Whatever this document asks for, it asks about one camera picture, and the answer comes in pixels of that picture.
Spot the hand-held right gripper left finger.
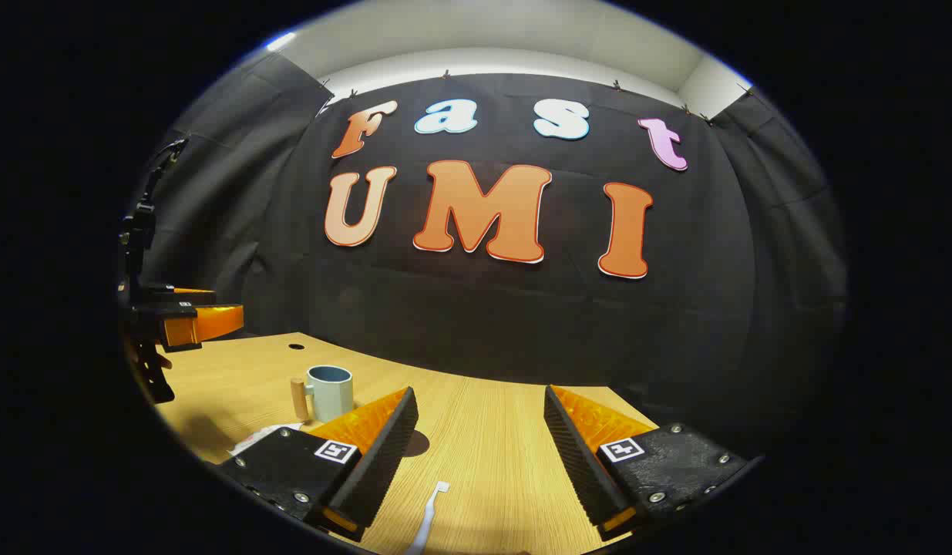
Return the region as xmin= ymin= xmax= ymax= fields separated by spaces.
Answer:
xmin=214 ymin=385 xmax=419 ymax=543

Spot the blue-grey cup with wooden handle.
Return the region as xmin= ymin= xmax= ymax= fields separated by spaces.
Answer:
xmin=291 ymin=365 xmax=355 ymax=423

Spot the white toothbrush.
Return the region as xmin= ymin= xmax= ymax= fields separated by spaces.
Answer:
xmin=402 ymin=481 xmax=451 ymax=555

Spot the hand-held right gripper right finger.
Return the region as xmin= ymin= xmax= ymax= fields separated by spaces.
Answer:
xmin=543 ymin=384 xmax=763 ymax=542

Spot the black backdrop cloth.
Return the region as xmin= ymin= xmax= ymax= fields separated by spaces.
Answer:
xmin=125 ymin=54 xmax=850 ymax=463

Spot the white toothpaste tube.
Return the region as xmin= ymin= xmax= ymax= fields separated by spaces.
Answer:
xmin=229 ymin=422 xmax=305 ymax=457

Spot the wooden desktop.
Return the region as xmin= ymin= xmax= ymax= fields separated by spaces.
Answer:
xmin=148 ymin=331 xmax=661 ymax=555

